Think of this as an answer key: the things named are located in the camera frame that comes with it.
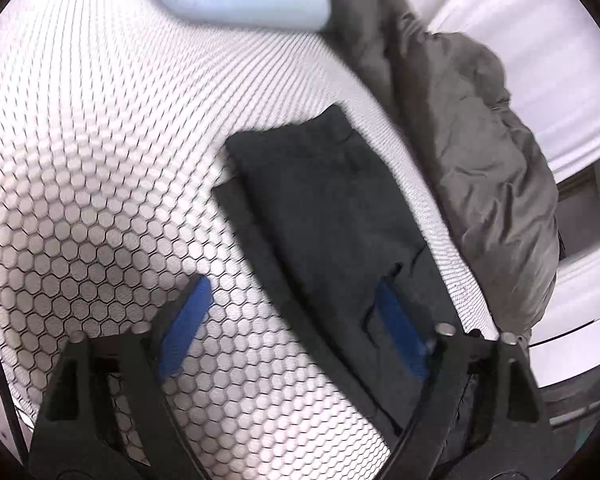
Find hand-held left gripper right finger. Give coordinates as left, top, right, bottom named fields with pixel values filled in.
left=372, top=277, right=556, bottom=480

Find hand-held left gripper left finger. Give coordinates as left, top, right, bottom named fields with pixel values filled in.
left=27, top=275, right=216, bottom=480

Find black pants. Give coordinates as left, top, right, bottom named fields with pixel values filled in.
left=212, top=105, right=481, bottom=466

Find grey duvet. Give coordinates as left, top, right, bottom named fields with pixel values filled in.
left=320, top=0, right=561, bottom=351

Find white honeycomb bed cover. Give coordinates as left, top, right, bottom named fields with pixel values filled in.
left=0, top=0, right=501, bottom=480

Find black cable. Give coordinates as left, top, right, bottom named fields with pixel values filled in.
left=0, top=305, right=33, bottom=431

